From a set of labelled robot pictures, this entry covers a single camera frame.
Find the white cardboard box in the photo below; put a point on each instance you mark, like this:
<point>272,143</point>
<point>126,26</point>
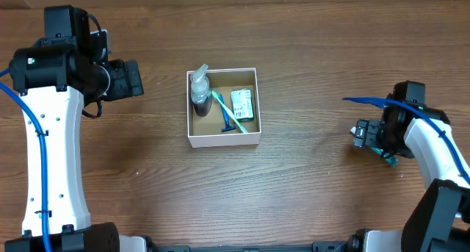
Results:
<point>206,131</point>

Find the green white toothbrush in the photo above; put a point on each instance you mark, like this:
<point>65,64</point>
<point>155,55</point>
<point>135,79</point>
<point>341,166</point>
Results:
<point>229,113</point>

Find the clear spray bottle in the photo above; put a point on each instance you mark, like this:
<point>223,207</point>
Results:
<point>200,91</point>

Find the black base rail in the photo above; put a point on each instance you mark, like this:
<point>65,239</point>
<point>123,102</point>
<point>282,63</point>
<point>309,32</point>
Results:
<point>328,246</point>

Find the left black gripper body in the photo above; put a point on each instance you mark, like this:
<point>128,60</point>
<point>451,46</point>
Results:
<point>113,82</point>

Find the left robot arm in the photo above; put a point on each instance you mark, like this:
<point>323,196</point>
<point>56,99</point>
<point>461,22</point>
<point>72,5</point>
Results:
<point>53,82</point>

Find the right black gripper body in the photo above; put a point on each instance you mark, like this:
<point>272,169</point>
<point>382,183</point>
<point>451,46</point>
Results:
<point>386,139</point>

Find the blue disposable razor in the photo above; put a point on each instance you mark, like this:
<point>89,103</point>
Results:
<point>228,127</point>

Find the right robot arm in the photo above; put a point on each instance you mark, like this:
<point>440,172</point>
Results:
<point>410,129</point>

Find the green Dettol soap bar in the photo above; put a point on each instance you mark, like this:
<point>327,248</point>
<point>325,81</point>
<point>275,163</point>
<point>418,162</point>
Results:
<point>242,105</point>

